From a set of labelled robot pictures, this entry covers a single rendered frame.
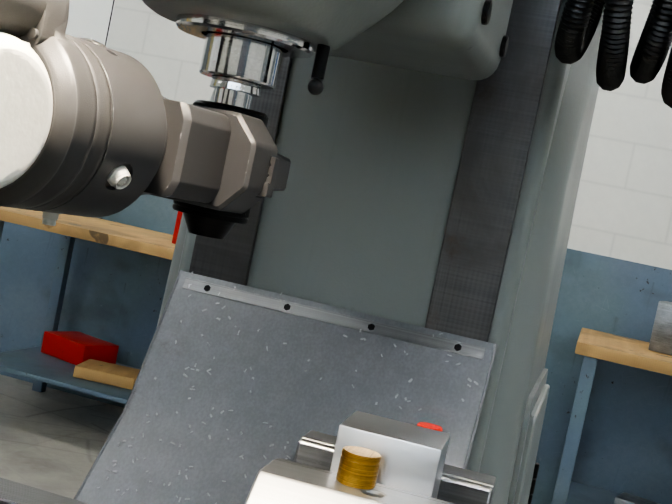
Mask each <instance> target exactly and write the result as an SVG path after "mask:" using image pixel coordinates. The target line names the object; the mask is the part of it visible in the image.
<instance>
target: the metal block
mask: <svg viewBox="0 0 672 504"><path fill-rule="evenodd" d="M449 440H450V434H449V433H445V432H441V431H437V430H433V429H429V428H425V427H421V426H417V425H412V424H408V423H404V422H400V421H396V420H392V419H388V418H384V417H380V416H376V415H372V414H368V413H364V412H360V411H356V412H354V413H353V414H352V415H351V416H350V417H348V418H347V419H346V420H345V421H344V422H343V423H341V424H340V426H339V429H338V434H337V439H336V444H335V449H334V453H333V458H332V463H331V468H330V471H332V472H336V473H337V471H338V467H339V462H340V457H341V454H342V453H341V452H342V448H343V447H345V446H357V447H363V448H367V449H370V450H373V451H375V452H377V453H379V454H380V455H381V461H380V466H379V471H378V475H377V480H376V483H378V484H382V485H386V486H390V487H393V488H397V489H401V490H405V491H409V492H413V493H416V494H420V495H424V496H428V497H432V498H436V499H437V495H438V491H439V486H440V481H441V477H442V472H443V468H444V463H445V458H446V454H447V449H448V444H449Z"/></svg>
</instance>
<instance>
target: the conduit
mask: <svg viewBox="0 0 672 504"><path fill-rule="evenodd" d="M633 1H634V0H567V2H566V3H565V5H566V6H565V7H564V11H563V12H562V14H563V15H562V16H561V20H560V24H559V27H558V31H557V34H556V38H555V39H556V40H555V45H554V48H555V55H556V58H557V59H558V60H559V61H560V62H561V63H564V64H573V63H575V62H577V61H578V60H580V59H581V58H582V56H583V55H584V53H585V52H586V50H587V48H588V46H589V44H590V42H591V40H592V38H593V36H594V34H595V31H596V29H597V26H598V24H599V21H600V18H601V14H602V12H604V15H602V16H603V20H602V23H603V24H602V30H601V36H600V37H601V38H600V42H599V49H598V55H597V57H598V58H597V63H596V64H597V65H596V82H597V84H598V85H599V86H600V88H601V89H602V90H607V91H613V90H615V89H617V88H619V87H620V85H621V84H622V82H623V81H624V78H625V73H626V68H627V67H626V66H627V59H628V51H629V49H628V48H629V43H630V41H629V39H630V35H629V34H630V29H631V26H630V24H632V23H631V19H632V17H631V14H633V13H632V11H631V10H632V9H633V6H632V5H633V3H634V2H633ZM652 3H653V4H652V5H651V9H650V10H649V11H650V13H649V14H648V17H647V18H646V19H647V21H646V22H645V25H644V28H643V30H642V31H643V32H642V33H641V36H640V39H639V40H638V43H637V46H636V49H635V52H634V55H633V57H632V60H631V63H630V76H631V78H632V79H633V80H634V81H635V82H636V83H641V84H646V83H648V82H651V81H653V80H654V79H655V77H656V76H657V74H658V73H659V71H660V69H661V67H662V65H663V63H664V61H665V59H666V57H667V54H668V53H669V52H668V51H669V50H670V46H671V43H672V0H654V1H652ZM604 8H605V9H604ZM603 9H604V10H603ZM670 51H671V52H670V54H669V57H668V61H667V65H666V69H665V73H664V76H663V82H662V87H661V88H662V89H661V95H662V99H663V102H664V103H665V104H666V105H667V106H669V107H670V108H672V48H671V50H670Z"/></svg>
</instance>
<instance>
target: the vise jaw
mask: <svg viewBox="0 0 672 504"><path fill-rule="evenodd" d="M336 476H337V473H336V472H332V471H328V470H324V469H320V468H316V467H313V466H309V465H305V464H301V463H297V462H293V461H290V460H286V459H282V458H276V459H275V460H272V461H271V462H270V463H269V464H267V465H266V466H265V467H263V468H262V469H261V470H260V471H259V472H258V473H257V476H256V478H255V480H254V483H253V485H252V487H251V490H250V492H249V494H248V497H247V499H246V501H245V504H455V503H451V502H447V501H443V500H440V499H436V498H432V497H428V496H424V495H420V494H416V493H413V492H409V491H405V490H401V489H397V488H393V487H390V486H386V485H382V484H378V483H376V485H375V488H373V489H369V490H364V489H357V488H352V487H349V486H346V485H343V484H341V483H340V482H338V481H337V479H336Z"/></svg>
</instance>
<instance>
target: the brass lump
mask: <svg viewBox="0 0 672 504"><path fill-rule="evenodd" d="M341 453H342V454H341V457H340V462H339V467H338V471H337V476H336V479H337V481H338V482H340V483H341V484H343V485H346V486H349V487H352V488H357V489H364V490H369V489H373V488H375V485H376V480H377V475H378V471H379V466H380V461H381V455H380V454H379V453H377V452H375V451H373V450H370V449H367V448H363V447H357V446H345V447H343V448H342V452H341Z"/></svg>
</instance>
